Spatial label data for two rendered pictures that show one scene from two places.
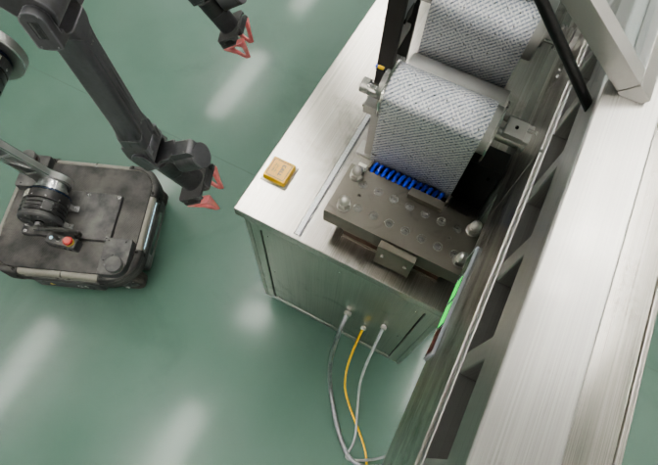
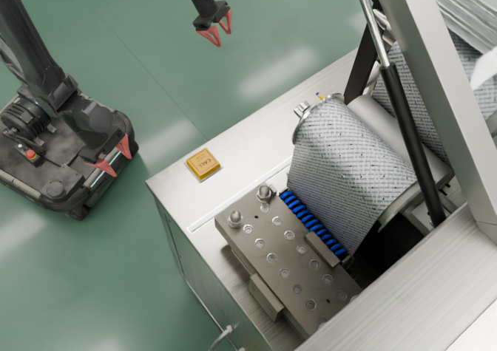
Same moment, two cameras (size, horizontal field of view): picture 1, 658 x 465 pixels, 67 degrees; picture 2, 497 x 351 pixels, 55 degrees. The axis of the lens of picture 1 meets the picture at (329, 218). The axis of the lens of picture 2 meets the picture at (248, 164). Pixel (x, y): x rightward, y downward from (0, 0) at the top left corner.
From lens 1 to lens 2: 0.32 m
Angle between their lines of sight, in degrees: 12
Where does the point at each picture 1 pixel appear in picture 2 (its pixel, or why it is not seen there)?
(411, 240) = (286, 286)
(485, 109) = (399, 179)
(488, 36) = not seen: hidden behind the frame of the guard
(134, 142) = (36, 85)
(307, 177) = (228, 179)
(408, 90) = (326, 129)
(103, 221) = (68, 148)
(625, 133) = (456, 279)
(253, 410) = not seen: outside the picture
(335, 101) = (291, 115)
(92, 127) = (108, 66)
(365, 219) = (250, 244)
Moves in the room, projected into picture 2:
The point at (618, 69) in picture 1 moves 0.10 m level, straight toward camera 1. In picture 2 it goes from (475, 193) to (385, 234)
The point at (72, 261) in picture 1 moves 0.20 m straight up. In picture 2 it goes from (28, 174) to (9, 150)
